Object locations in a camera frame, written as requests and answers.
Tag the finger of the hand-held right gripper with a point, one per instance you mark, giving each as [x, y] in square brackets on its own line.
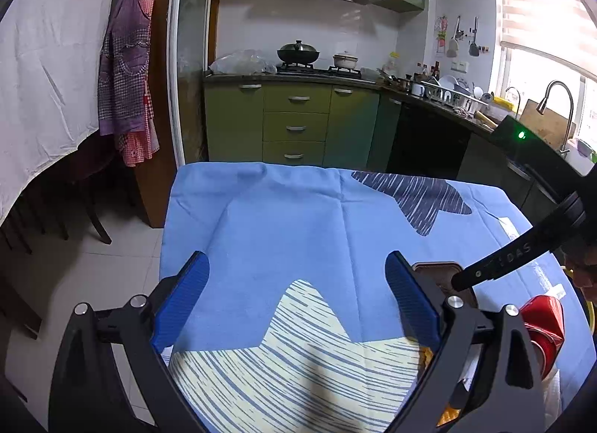
[508, 258]

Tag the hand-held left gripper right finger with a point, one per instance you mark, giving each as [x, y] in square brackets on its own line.
[410, 304]

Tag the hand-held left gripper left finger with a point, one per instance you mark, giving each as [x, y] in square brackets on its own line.
[182, 304]

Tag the pinkish brown cardboard box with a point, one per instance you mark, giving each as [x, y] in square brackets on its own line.
[433, 272]

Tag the orange foam net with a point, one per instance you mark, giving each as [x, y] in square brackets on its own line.
[427, 358]

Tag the yellow rim trash bin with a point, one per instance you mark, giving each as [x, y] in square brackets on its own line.
[593, 316]

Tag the person's right hand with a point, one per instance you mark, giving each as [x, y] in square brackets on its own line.
[584, 270]

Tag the wooden cutting board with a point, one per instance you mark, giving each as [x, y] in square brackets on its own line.
[552, 122]

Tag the tall steel faucet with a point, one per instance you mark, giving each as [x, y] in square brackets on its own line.
[570, 125]

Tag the small steel faucet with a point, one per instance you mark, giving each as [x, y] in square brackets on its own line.
[517, 99]

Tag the yellow plastic container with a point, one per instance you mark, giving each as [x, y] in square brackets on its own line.
[503, 102]

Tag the wooden rolling pin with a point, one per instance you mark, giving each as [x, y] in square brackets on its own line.
[486, 120]

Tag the kitchen window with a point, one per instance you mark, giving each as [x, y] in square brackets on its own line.
[536, 69]

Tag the white dish rack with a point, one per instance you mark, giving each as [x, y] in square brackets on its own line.
[447, 97]

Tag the dark green counter cabinets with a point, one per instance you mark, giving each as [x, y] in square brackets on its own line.
[429, 143]

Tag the blue star print tablecloth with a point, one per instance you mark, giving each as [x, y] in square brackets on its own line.
[289, 237]

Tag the hanging spatula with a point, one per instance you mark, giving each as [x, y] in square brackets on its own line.
[474, 48]

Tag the dark wooden chair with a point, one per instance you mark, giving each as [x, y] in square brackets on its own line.
[93, 199]

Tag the dark glass sauce bottle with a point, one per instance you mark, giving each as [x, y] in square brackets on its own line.
[436, 70]

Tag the white enamel mug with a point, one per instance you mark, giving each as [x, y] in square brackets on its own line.
[418, 90]

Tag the red checked apron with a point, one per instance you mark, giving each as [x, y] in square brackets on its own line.
[140, 149]

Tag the small steel saucepan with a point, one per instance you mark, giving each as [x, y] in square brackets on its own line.
[394, 79]

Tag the large cooking oil bottle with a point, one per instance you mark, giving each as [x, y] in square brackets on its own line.
[394, 64]

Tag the green base cabinets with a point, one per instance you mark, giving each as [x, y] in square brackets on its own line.
[294, 125]

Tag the white cooking pot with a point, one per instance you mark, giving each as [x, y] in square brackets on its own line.
[346, 62]

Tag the black gas stove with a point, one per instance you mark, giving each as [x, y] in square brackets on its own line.
[317, 71]

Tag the purple checked apron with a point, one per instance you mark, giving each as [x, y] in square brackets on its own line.
[123, 64]

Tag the clear plastic bag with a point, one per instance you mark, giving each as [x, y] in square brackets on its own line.
[242, 62]

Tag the sliding glass door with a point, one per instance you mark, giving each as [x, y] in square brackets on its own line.
[191, 41]

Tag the black wok with lid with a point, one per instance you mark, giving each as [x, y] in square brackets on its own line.
[298, 54]

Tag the white hanging sheet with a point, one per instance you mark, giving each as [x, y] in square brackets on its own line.
[46, 64]

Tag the white wall socket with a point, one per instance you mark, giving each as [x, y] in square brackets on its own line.
[460, 65]

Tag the colourful wall hanging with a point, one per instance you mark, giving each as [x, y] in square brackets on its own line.
[442, 31]

